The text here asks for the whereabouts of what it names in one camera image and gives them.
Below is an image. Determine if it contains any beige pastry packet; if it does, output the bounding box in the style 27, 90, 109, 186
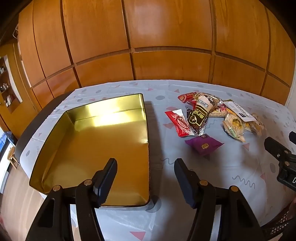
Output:
249, 113, 265, 136

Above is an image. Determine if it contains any purple pastry packet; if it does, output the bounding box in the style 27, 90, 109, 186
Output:
185, 134, 223, 156

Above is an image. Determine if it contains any white milk powder sachet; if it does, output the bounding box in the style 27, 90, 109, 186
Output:
224, 101, 256, 122

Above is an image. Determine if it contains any yellow nut snack bag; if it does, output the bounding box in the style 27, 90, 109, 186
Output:
222, 113, 245, 143

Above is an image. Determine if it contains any red white wafer packet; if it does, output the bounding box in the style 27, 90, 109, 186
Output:
165, 109, 195, 138

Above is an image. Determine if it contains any brown coffee snack packet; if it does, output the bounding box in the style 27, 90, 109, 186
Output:
187, 92, 223, 136

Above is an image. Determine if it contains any puffed rice bar packet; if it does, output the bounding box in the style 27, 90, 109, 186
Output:
209, 104, 228, 118

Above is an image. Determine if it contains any small dark red packet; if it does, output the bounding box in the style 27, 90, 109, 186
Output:
178, 92, 197, 103

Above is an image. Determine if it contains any green edged cracker packet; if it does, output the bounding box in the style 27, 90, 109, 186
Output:
242, 121, 257, 133

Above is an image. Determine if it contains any bright red snack packet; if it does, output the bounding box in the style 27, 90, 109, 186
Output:
187, 98, 197, 109

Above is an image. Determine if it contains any person right hand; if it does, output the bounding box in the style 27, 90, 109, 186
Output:
287, 198, 296, 220

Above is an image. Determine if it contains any patterned white tablecloth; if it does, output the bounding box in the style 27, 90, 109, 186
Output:
16, 80, 295, 240

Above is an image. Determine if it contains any gold metal tin box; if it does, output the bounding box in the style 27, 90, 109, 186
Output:
30, 93, 150, 207

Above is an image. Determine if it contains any wooden stool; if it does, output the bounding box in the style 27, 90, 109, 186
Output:
7, 147, 19, 169

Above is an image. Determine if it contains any wooden shelf cabinet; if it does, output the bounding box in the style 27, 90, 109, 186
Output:
1, 42, 38, 138

